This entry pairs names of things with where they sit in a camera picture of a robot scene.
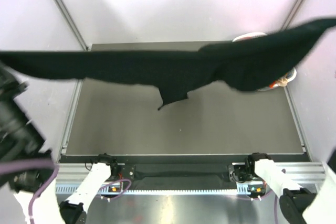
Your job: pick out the black t shirt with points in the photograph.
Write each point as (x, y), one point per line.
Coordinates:
(245, 66)

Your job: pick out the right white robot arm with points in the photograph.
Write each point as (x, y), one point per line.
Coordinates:
(297, 204)

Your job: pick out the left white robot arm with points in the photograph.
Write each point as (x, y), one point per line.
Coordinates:
(31, 174)

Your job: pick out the orange t shirt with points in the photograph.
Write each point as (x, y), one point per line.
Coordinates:
(273, 85)

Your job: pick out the beige garment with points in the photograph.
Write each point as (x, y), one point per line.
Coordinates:
(282, 82)

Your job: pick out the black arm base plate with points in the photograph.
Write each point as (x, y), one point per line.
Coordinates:
(174, 159)

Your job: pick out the grey slotted cable duct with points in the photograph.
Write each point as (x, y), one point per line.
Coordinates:
(67, 189)

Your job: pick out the aluminium frame rail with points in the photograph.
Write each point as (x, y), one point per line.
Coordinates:
(300, 172)

